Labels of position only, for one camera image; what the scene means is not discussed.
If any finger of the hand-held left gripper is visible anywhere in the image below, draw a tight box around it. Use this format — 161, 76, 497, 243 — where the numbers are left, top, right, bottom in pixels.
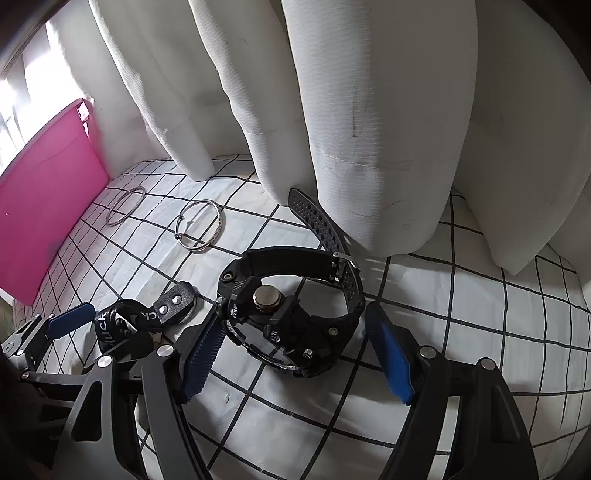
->
0, 302, 96, 365
154, 281, 199, 326

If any large silver bangle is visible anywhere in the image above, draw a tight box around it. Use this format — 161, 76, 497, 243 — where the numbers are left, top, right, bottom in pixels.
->
105, 186, 147, 227

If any white black checked tablecloth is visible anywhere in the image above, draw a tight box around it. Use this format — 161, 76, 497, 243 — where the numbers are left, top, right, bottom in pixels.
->
11, 159, 591, 480

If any black ribbon bow hair clip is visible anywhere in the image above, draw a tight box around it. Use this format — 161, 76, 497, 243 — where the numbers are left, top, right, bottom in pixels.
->
95, 298, 163, 366

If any pink plastic basin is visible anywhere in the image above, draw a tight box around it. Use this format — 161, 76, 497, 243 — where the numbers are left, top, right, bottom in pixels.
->
0, 98, 110, 306

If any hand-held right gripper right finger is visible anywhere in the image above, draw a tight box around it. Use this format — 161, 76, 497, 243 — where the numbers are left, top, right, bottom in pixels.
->
364, 301, 541, 480

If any white curtain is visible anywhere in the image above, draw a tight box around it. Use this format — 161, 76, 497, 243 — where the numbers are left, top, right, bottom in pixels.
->
46, 0, 591, 276

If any thin silver open bracelet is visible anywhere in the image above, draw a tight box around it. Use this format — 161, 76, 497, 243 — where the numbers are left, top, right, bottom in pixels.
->
175, 199, 227, 252

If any black wrist watch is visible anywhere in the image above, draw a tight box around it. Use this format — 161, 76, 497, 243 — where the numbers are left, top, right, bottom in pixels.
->
215, 187, 367, 378

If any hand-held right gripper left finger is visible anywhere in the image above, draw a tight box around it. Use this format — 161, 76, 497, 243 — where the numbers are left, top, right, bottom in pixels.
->
60, 308, 228, 480

